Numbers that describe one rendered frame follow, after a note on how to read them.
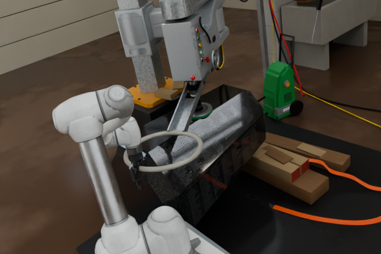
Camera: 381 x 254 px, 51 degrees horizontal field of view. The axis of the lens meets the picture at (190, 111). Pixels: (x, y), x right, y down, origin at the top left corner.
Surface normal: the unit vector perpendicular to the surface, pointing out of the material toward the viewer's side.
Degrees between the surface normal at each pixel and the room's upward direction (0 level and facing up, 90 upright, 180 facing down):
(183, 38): 90
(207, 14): 40
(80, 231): 0
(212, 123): 45
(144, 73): 90
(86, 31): 90
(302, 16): 90
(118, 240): 69
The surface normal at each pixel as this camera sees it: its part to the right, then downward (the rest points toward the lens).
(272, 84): -0.88, 0.07
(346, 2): 0.63, 0.25
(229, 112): 0.37, -0.47
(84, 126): 0.24, 0.20
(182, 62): -0.32, 0.48
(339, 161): -0.18, -0.87
